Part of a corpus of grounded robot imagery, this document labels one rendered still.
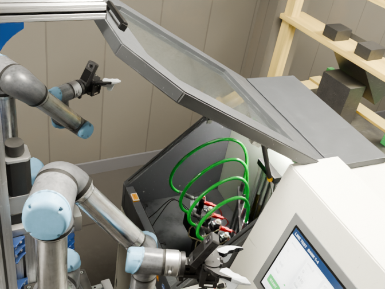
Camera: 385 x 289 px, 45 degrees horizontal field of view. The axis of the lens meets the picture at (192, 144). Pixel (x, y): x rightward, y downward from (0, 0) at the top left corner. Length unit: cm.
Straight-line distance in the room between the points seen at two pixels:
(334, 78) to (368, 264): 213
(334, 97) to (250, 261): 186
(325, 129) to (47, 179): 123
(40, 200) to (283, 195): 87
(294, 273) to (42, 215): 88
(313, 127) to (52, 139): 215
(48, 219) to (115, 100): 244
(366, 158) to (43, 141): 240
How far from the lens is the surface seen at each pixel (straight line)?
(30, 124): 350
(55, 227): 123
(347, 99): 338
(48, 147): 365
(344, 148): 198
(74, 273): 161
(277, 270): 173
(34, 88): 176
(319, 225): 158
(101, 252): 331
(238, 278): 136
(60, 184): 124
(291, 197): 167
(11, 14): 135
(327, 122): 212
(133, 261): 135
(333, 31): 330
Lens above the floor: 249
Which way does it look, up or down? 35 degrees down
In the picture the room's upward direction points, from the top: 11 degrees clockwise
